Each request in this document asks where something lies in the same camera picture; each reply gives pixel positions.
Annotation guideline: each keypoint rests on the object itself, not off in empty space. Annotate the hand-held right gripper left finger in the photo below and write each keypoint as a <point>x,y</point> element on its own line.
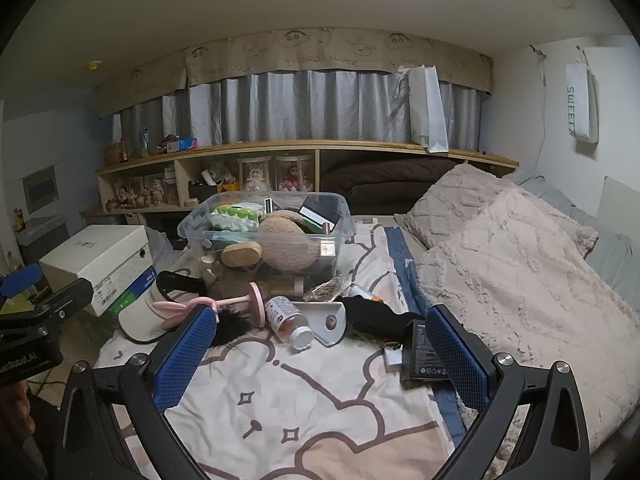
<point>185,355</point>

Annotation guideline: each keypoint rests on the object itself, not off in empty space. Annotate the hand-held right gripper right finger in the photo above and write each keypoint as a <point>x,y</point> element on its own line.
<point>457,360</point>

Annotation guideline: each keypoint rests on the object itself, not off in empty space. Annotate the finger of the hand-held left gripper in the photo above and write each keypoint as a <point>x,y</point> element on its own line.
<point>20,280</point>
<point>65,297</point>

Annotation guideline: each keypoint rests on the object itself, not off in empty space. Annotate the black fur tuft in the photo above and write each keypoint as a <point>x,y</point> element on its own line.
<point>235,325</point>

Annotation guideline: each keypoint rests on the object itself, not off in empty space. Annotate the white pill bottle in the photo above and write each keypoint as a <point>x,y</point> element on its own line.
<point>287,320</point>

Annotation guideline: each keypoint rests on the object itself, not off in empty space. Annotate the clear plastic storage box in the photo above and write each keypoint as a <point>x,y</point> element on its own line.
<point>197,232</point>

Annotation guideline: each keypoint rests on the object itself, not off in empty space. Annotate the grey triangular scraper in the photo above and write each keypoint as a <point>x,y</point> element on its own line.
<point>325,322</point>

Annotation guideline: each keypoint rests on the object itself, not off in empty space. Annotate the grey plastic bin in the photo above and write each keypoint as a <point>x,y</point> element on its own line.
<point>42,240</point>

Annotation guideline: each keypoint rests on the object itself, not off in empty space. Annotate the white shoe box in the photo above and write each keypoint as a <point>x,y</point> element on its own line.
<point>95,255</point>

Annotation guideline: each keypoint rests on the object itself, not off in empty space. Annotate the white visor cap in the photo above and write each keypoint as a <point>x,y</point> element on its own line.
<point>140,320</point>

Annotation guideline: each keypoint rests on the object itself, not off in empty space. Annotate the small white box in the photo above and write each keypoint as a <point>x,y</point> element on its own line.
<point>394,360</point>

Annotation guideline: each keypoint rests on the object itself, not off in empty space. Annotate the pink rabbit stand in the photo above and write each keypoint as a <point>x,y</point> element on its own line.
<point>257,305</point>

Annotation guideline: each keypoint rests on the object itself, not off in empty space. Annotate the black cloth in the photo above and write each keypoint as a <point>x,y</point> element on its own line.
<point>380,317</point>

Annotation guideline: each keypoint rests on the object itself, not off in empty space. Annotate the beige textured blanket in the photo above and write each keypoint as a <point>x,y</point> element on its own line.
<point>525,285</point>

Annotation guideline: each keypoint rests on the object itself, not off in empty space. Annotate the white plastic bag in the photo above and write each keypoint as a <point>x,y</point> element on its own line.
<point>160,245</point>

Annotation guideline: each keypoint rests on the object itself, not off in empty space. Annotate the wooden oval brush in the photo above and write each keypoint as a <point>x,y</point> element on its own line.
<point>242,255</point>

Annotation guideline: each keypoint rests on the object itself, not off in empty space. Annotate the printed bed sheet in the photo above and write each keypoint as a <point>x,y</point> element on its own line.
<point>300,410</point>

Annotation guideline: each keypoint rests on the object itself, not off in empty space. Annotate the group of small figurines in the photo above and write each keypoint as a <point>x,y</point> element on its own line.
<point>140,192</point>

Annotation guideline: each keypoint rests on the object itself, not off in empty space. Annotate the green white packet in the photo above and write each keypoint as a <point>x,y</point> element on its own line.
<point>232,217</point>

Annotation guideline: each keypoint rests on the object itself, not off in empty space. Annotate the bag of rubber bands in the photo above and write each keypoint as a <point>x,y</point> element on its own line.
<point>327,290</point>

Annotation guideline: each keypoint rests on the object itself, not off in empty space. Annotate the beige plush toy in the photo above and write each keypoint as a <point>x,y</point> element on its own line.
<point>290,245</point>

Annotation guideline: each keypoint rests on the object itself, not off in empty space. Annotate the green bottle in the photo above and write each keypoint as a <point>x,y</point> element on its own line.
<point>145,142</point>

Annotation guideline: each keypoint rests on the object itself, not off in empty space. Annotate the grey pillow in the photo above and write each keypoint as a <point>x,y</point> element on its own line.
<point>610,255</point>

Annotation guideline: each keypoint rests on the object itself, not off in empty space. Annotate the blue tissue box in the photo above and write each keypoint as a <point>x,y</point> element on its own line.
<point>181,145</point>

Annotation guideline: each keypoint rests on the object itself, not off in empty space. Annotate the doll in clear case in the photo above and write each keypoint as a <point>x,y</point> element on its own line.
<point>295,175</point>
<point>255,175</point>

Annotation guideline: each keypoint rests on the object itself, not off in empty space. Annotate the black white box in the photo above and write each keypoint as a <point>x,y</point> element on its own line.
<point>320,207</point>

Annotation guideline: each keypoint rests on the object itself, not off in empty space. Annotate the wooden shelf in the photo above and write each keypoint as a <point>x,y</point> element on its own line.
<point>300,146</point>

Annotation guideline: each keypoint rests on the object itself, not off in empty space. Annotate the white paper bag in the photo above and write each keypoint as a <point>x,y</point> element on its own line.
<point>425,110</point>

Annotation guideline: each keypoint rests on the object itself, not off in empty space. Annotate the grey curtain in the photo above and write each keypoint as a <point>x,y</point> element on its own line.
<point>300,105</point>

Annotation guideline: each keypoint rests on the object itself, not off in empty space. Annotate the white hanging bag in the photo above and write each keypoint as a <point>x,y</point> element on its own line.
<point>580,100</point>

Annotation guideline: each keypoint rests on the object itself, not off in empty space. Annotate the beige printed valance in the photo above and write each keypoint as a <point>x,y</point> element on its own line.
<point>325,50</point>

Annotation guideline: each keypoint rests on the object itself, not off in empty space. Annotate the grey wall panel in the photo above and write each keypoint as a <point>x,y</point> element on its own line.
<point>41,191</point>

